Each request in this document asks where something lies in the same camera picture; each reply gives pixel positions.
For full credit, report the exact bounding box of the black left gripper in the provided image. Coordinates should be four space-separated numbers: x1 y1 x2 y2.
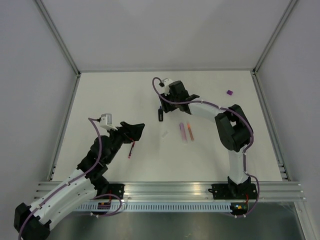
105 121 145 164

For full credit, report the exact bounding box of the black purple-tip highlighter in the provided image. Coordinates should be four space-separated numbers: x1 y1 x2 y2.
158 107 164 122

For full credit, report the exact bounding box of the orange pencil-like pen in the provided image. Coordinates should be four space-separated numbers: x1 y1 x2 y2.
187 122 195 142

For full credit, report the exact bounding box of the pink highlighter pen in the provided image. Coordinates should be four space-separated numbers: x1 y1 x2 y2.
179 122 188 143

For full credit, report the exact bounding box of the small purple cap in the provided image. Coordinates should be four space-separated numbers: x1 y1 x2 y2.
226 90 234 96

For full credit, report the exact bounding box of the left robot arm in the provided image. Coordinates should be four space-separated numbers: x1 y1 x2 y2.
13 118 145 240

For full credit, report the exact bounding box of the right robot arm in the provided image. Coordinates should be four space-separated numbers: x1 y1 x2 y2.
152 77 254 199

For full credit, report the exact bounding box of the red gel pen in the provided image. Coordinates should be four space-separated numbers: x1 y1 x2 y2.
128 141 136 159

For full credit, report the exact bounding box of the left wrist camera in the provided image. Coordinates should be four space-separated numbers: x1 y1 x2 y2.
99 113 118 131

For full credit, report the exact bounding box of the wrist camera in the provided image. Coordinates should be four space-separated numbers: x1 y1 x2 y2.
159 78 174 96
99 113 118 131

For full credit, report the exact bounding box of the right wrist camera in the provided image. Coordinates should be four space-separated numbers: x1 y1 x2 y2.
159 78 174 96

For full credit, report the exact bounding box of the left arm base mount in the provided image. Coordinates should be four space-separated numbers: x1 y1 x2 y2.
94 183 126 201

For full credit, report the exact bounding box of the aluminium mounting rail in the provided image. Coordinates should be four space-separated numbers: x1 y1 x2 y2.
34 181 307 202

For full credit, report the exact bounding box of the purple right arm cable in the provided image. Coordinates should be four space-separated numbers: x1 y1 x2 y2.
151 76 261 218

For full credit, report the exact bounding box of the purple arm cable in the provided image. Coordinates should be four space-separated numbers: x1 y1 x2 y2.
17 117 123 240
151 76 261 218

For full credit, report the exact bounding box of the white slotted cable duct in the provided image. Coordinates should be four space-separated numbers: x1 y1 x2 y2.
75 201 232 213

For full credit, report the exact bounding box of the left aluminium frame post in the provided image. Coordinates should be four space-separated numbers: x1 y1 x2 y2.
34 0 81 76

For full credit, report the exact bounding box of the aluminium frame post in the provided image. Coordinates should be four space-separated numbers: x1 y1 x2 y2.
34 0 81 76
251 0 300 76

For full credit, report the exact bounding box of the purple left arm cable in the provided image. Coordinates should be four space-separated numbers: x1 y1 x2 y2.
17 117 123 240

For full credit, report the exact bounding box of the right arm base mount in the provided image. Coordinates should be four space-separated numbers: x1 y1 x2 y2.
208 183 258 200

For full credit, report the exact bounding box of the right aluminium frame post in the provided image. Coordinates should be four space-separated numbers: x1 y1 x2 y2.
251 0 300 76

